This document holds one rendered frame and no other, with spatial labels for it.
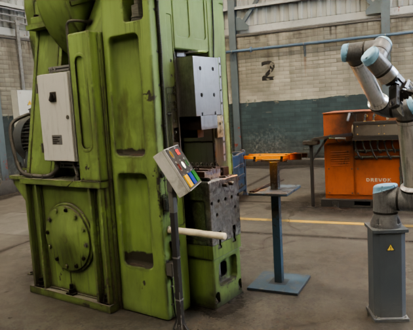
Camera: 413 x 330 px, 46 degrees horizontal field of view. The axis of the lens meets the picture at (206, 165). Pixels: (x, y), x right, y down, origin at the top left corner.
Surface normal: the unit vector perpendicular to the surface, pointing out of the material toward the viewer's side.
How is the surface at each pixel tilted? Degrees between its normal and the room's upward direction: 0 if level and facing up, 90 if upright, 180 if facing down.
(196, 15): 90
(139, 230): 90
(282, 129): 92
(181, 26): 90
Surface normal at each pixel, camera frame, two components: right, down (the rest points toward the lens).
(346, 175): -0.36, 0.16
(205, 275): -0.57, 0.12
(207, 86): 0.82, 0.02
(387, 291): -0.07, 0.12
